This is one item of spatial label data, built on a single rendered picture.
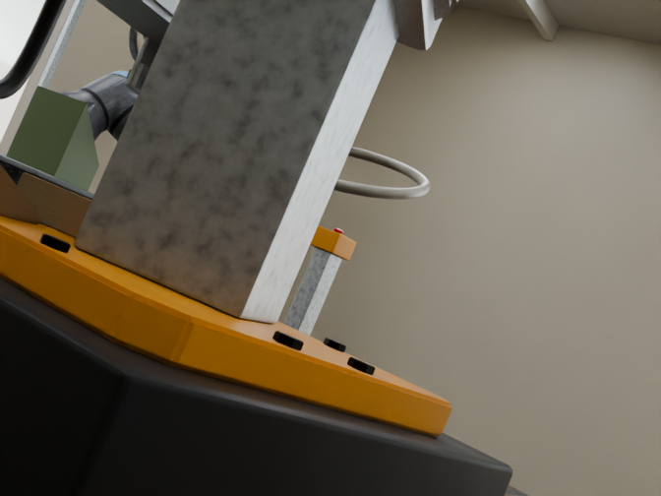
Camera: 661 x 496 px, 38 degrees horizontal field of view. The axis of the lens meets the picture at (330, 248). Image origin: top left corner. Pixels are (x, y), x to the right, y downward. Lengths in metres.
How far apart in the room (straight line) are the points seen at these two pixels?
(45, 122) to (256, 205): 2.14
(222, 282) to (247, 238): 0.05
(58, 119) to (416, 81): 6.85
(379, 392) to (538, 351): 7.43
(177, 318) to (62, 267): 0.12
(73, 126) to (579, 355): 5.97
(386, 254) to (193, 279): 8.16
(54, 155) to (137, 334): 2.27
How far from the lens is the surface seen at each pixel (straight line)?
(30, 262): 0.82
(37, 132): 3.05
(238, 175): 0.94
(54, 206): 1.24
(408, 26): 1.10
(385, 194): 2.47
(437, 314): 8.73
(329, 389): 0.87
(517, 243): 8.61
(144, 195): 0.96
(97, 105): 3.06
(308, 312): 3.61
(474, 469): 1.03
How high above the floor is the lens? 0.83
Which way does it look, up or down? 3 degrees up
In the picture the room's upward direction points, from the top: 23 degrees clockwise
